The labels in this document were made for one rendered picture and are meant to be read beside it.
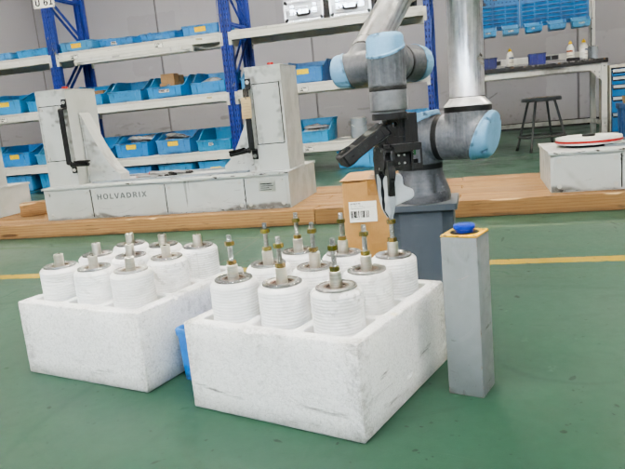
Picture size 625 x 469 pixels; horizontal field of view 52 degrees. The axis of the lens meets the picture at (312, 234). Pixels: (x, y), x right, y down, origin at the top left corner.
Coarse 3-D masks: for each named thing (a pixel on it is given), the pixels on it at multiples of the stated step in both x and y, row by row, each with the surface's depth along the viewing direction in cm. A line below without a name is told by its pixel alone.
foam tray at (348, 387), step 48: (432, 288) 134; (192, 336) 127; (240, 336) 120; (288, 336) 114; (336, 336) 111; (384, 336) 115; (432, 336) 134; (240, 384) 123; (288, 384) 116; (336, 384) 110; (384, 384) 115; (336, 432) 113
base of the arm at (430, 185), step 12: (420, 168) 165; (432, 168) 166; (408, 180) 167; (420, 180) 166; (432, 180) 166; (444, 180) 168; (420, 192) 165; (432, 192) 165; (444, 192) 167; (408, 204) 167; (420, 204) 166
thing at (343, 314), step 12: (312, 288) 116; (360, 288) 114; (312, 300) 114; (324, 300) 112; (336, 300) 111; (348, 300) 111; (360, 300) 113; (312, 312) 115; (324, 312) 112; (336, 312) 111; (348, 312) 112; (360, 312) 114; (324, 324) 113; (336, 324) 112; (348, 324) 112; (360, 324) 114; (348, 336) 112
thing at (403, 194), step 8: (400, 176) 130; (384, 184) 130; (400, 184) 130; (384, 192) 131; (400, 192) 130; (408, 192) 131; (384, 200) 132; (392, 200) 130; (400, 200) 131; (392, 208) 131; (392, 216) 132
